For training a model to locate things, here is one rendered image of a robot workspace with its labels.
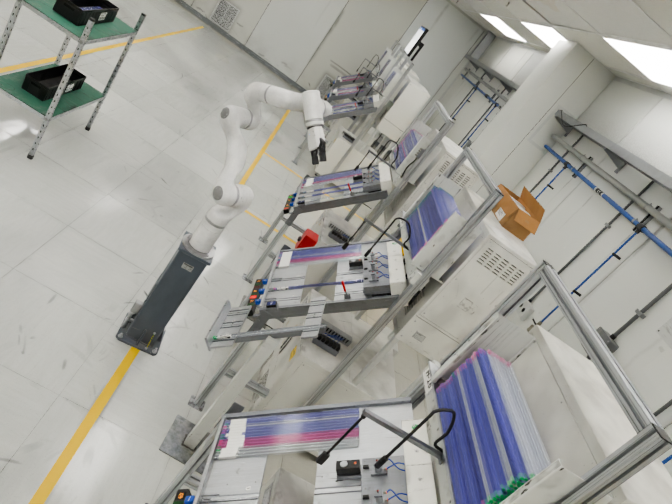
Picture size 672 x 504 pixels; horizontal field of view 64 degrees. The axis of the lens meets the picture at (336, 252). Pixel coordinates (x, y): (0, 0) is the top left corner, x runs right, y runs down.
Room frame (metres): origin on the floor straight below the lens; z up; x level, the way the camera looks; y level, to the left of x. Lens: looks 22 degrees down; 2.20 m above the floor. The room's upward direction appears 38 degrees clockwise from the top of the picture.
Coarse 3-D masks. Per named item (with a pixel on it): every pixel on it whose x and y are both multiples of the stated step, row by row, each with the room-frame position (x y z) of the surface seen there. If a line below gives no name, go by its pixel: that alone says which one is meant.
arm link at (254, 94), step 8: (248, 88) 2.56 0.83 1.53; (256, 88) 2.54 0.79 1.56; (264, 88) 2.52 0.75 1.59; (248, 96) 2.55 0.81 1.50; (256, 96) 2.54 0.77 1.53; (248, 104) 2.59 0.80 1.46; (256, 104) 2.58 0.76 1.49; (256, 112) 2.61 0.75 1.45; (256, 120) 2.63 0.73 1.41; (248, 128) 2.62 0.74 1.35
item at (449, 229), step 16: (480, 176) 2.70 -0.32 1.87; (448, 192) 3.06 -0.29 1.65; (400, 224) 3.09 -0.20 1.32; (448, 224) 2.44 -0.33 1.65; (464, 224) 2.45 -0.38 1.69; (432, 240) 2.44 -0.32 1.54; (448, 240) 2.45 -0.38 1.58; (464, 240) 2.47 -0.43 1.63; (416, 256) 2.45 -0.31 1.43; (432, 256) 2.45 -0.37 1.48; (256, 320) 2.31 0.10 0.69; (320, 336) 2.59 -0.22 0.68; (336, 336) 2.76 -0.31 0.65; (336, 352) 2.62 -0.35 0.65; (256, 384) 2.39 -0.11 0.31; (192, 400) 2.33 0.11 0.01
